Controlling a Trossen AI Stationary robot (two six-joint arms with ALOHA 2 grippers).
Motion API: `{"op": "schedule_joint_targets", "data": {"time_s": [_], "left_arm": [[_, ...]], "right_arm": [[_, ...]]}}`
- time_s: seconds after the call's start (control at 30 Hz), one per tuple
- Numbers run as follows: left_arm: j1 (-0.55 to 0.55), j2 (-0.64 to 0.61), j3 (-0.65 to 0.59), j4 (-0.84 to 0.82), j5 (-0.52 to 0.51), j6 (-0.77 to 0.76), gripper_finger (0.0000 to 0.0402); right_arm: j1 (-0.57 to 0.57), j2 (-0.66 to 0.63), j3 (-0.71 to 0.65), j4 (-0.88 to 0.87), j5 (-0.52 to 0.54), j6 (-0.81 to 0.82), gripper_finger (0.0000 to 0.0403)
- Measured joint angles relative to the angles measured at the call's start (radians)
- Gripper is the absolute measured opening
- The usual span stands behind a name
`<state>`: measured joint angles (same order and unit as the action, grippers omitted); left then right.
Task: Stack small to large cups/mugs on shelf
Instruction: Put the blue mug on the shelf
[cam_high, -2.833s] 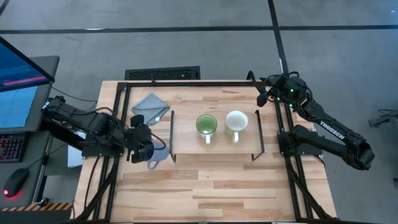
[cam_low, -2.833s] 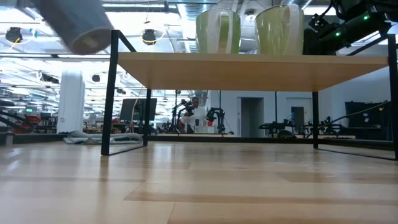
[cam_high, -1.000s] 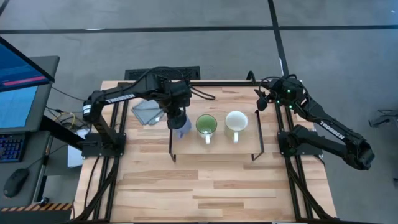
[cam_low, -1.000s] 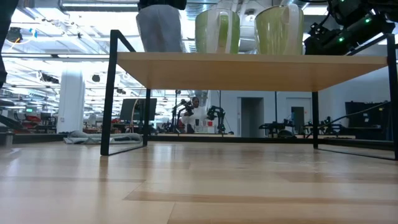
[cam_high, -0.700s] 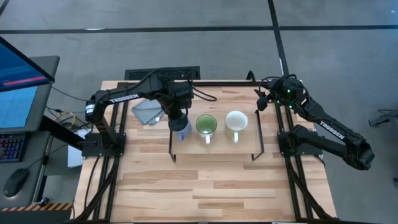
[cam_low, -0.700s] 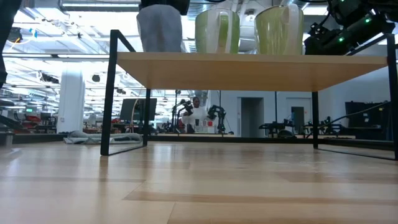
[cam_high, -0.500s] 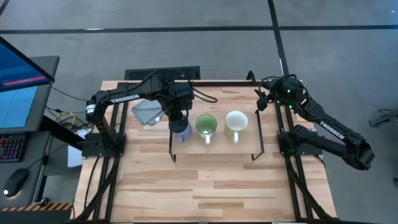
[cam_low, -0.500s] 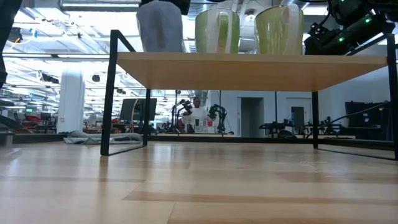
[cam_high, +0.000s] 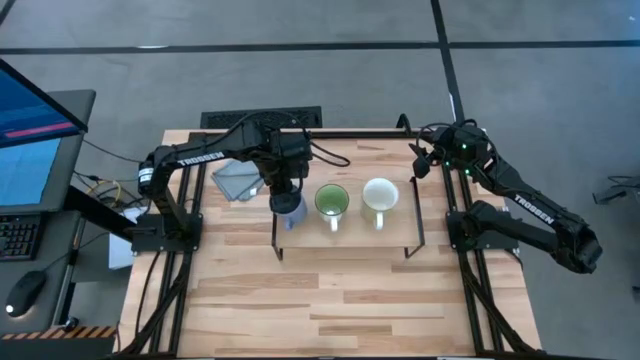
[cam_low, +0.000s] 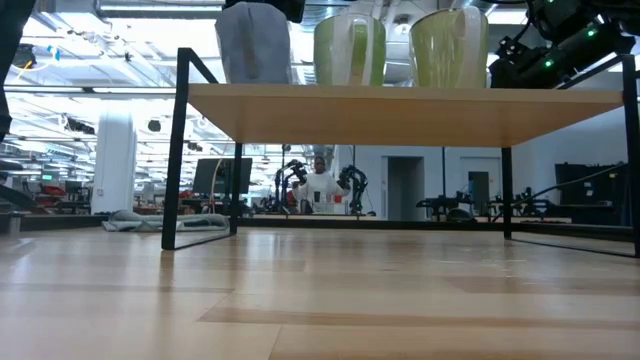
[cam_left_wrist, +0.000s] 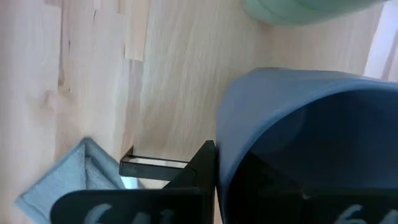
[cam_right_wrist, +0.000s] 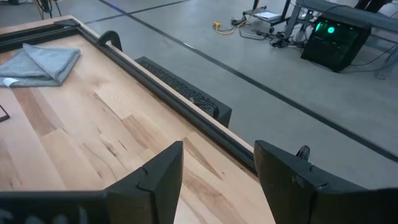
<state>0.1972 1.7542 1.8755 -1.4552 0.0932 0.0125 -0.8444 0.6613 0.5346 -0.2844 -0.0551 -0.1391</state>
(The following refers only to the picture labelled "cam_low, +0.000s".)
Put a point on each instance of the pale green ceramic mug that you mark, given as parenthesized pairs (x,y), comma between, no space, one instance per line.
(325,50)

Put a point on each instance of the small grey cup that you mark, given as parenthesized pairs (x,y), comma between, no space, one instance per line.
(255,50)

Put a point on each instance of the large yellow-green ceramic mug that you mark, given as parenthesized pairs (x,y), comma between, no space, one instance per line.
(435,50)

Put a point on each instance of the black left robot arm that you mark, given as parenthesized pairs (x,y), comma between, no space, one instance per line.
(12,50)

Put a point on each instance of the background black robot arm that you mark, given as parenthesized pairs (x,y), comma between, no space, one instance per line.
(285,185)
(357,185)
(530,202)

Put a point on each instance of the black cabinet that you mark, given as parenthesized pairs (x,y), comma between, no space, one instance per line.
(590,197)

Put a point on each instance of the black dome-shaped object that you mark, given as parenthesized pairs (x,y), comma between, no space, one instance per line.
(460,215)

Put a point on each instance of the grey doorway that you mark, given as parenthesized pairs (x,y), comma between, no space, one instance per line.
(404,187)

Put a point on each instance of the person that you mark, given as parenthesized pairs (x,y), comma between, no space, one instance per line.
(320,185)

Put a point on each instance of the dark computer monitor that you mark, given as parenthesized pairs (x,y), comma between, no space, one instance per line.
(210,175)

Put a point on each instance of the white pillar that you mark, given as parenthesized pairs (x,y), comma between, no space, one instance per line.
(114,170)

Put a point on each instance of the grey crumpled cloth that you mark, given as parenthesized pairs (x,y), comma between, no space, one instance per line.
(130,220)

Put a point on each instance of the green exit sign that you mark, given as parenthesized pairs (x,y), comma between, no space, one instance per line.
(47,177)

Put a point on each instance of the red cart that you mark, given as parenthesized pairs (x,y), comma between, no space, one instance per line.
(50,192)

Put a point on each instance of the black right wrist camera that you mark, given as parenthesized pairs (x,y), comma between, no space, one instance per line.
(510,46)

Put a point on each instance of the silver ribbed ceiling duct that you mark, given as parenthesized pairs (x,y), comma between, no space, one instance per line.
(302,45)

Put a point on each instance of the wooden shelf with black frame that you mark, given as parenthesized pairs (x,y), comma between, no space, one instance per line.
(400,115)

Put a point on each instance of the black table edge rail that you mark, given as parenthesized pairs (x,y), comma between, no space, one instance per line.
(280,223)

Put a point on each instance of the grey metal post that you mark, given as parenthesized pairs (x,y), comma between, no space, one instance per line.
(15,225)

